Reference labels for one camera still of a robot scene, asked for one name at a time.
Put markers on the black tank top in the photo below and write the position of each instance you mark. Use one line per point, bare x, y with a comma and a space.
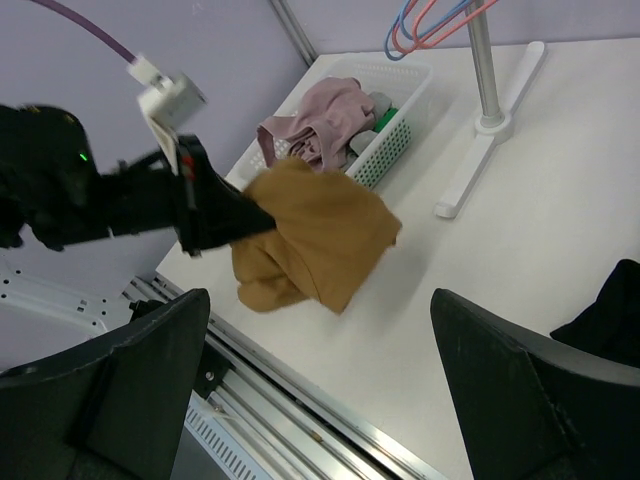
609, 327

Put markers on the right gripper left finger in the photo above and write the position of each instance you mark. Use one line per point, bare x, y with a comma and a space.
112, 407

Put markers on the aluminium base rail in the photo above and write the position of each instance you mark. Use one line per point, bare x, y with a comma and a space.
297, 430

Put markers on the white metal clothes rack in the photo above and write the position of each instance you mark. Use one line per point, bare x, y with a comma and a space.
495, 125

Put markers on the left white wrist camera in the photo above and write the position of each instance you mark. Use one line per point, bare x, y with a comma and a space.
166, 104

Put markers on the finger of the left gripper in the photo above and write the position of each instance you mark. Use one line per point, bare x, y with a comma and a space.
226, 215

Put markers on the pink mauve tank top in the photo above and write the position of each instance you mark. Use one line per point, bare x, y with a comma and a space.
329, 114

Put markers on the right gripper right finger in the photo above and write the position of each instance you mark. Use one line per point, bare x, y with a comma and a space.
530, 407

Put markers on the green tank top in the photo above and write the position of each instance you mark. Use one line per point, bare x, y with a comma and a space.
382, 122

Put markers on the grey tank top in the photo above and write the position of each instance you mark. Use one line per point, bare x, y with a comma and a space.
370, 125

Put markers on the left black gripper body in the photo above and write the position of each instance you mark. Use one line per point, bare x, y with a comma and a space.
147, 195

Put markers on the white slotted cable duct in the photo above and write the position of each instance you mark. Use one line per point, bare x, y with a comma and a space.
220, 445

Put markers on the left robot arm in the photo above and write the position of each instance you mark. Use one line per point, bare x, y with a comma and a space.
50, 182

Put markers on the white plastic basket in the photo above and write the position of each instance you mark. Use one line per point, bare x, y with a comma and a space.
403, 87

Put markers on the mustard brown tank top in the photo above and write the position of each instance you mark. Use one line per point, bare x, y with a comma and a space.
330, 234

